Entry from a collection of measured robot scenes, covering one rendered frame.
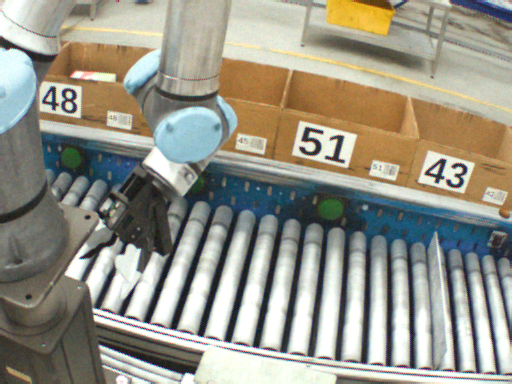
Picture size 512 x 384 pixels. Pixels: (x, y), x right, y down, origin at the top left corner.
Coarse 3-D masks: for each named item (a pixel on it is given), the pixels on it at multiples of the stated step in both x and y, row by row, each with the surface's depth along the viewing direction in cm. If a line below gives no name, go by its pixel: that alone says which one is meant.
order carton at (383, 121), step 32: (288, 96) 181; (320, 96) 180; (352, 96) 178; (384, 96) 176; (288, 128) 156; (352, 128) 152; (384, 128) 182; (416, 128) 156; (288, 160) 161; (352, 160) 158; (384, 160) 156
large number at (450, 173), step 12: (432, 156) 153; (444, 156) 152; (432, 168) 155; (444, 168) 154; (456, 168) 153; (468, 168) 152; (420, 180) 158; (432, 180) 157; (444, 180) 156; (456, 180) 155
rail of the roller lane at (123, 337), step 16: (96, 320) 123; (112, 320) 125; (128, 320) 125; (112, 336) 125; (128, 336) 124; (144, 336) 123; (160, 336) 123; (176, 336) 124; (192, 336) 124; (144, 352) 126; (160, 352) 125; (176, 352) 124; (192, 352) 123; (240, 352) 123; (256, 352) 123; (272, 352) 124; (304, 368) 121; (320, 368) 121; (336, 368) 121; (352, 368) 122; (368, 368) 122; (384, 368) 122; (400, 368) 122
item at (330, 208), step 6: (330, 198) 158; (324, 204) 158; (330, 204) 158; (336, 204) 158; (318, 210) 160; (324, 210) 159; (330, 210) 159; (336, 210) 159; (342, 210) 159; (324, 216) 161; (330, 216) 160; (336, 216) 160
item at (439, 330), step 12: (432, 240) 158; (432, 252) 155; (432, 264) 152; (432, 276) 149; (432, 288) 146; (432, 300) 143; (444, 300) 134; (432, 312) 140; (444, 312) 130; (432, 324) 137; (444, 324) 127; (432, 336) 134; (444, 336) 124; (432, 348) 131; (444, 348) 121
